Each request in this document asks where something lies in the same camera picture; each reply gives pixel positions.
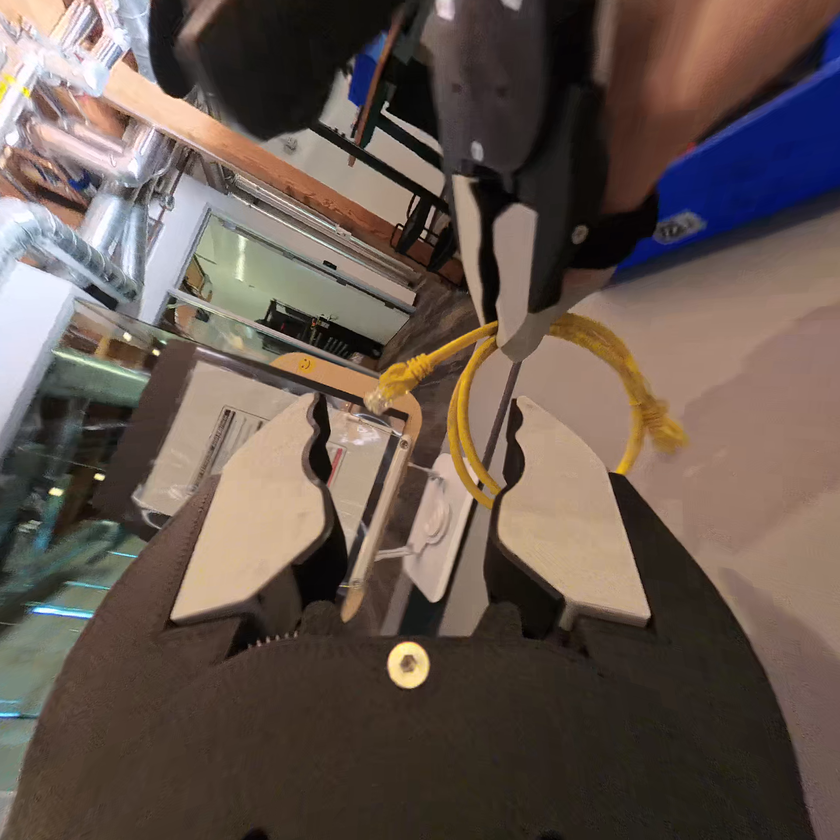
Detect wooden top desk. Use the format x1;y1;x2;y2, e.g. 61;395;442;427
349;10;411;168

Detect yellow network cable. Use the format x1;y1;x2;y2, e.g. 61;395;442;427
364;314;689;511

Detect blue plastic bin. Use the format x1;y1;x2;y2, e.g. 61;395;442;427
617;39;840;271

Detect blue storage bin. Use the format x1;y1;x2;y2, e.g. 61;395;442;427
348;33;389;107

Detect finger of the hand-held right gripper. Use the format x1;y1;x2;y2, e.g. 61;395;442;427
451;174;503;326
492;203;568;363

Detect grey desk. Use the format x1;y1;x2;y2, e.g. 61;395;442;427
440;190;840;840

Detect person's right forearm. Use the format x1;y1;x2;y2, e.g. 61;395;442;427
602;0;840;214

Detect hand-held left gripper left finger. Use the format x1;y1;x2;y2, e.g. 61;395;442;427
169;392;347;624

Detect insulated silver pipes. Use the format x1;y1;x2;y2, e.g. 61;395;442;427
0;0;178;304

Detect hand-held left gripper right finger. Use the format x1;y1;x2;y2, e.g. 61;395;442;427
486;395;652;627

